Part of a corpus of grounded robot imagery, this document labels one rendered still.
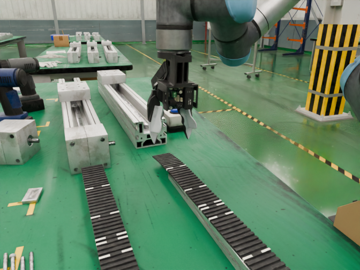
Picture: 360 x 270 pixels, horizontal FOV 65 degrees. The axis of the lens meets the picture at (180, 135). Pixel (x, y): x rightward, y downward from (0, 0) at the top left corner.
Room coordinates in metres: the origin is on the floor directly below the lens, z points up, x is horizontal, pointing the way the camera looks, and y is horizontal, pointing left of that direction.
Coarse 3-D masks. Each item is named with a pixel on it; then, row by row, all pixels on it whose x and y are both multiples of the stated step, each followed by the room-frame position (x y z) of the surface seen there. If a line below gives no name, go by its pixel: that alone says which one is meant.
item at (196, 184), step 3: (189, 183) 0.53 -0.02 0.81; (192, 183) 0.53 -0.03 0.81; (195, 183) 0.53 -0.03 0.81; (198, 183) 0.53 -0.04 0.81; (201, 183) 0.53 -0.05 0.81; (180, 186) 0.52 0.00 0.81; (183, 186) 0.52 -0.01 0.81; (186, 186) 0.52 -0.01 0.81; (189, 186) 0.52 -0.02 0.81; (192, 186) 0.52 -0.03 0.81; (195, 186) 0.52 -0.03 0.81; (183, 189) 0.51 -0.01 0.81; (186, 189) 0.51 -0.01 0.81
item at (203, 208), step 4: (216, 200) 0.47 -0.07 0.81; (220, 200) 0.47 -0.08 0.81; (204, 204) 0.46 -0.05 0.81; (208, 204) 0.46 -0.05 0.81; (212, 204) 0.46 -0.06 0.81; (216, 204) 0.46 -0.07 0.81; (220, 204) 0.46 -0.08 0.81; (224, 204) 0.46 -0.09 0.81; (200, 208) 0.45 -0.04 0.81; (204, 208) 0.44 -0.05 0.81; (208, 208) 0.44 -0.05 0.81; (212, 208) 0.45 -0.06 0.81
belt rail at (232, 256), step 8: (168, 176) 0.61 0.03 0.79; (176, 184) 0.56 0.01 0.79; (184, 192) 0.52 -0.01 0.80; (192, 208) 0.48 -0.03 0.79; (200, 216) 0.45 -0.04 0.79; (208, 224) 0.43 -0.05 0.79; (216, 232) 0.39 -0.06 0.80; (216, 240) 0.39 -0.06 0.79; (224, 240) 0.37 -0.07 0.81; (224, 248) 0.37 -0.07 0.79; (232, 256) 0.35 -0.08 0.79; (232, 264) 0.34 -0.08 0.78; (240, 264) 0.32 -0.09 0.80
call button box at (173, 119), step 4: (164, 112) 0.96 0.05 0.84; (168, 112) 0.96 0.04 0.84; (172, 112) 0.95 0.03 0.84; (176, 112) 0.95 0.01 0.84; (164, 116) 0.95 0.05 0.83; (168, 116) 0.92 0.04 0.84; (172, 116) 0.92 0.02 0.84; (176, 116) 0.92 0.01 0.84; (180, 116) 0.93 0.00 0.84; (168, 120) 0.92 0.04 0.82; (172, 120) 0.91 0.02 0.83; (176, 120) 0.92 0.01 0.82; (180, 120) 0.93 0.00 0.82; (168, 124) 0.92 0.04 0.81; (172, 124) 0.91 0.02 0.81; (176, 124) 0.92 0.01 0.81; (180, 124) 0.93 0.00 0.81; (168, 128) 0.92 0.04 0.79; (172, 128) 0.91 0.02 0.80; (176, 128) 0.92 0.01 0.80; (180, 128) 0.93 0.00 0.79; (172, 132) 0.91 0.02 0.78
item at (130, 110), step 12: (108, 84) 1.32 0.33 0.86; (120, 84) 1.32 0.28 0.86; (108, 96) 1.20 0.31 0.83; (120, 96) 1.09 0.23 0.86; (132, 96) 1.10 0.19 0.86; (120, 108) 0.97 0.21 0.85; (132, 108) 1.02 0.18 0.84; (144, 108) 0.95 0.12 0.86; (120, 120) 0.99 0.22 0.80; (132, 120) 0.81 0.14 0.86; (144, 120) 0.88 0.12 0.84; (132, 132) 0.81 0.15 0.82; (144, 132) 0.80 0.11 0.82; (144, 144) 0.81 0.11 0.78; (156, 144) 0.81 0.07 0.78
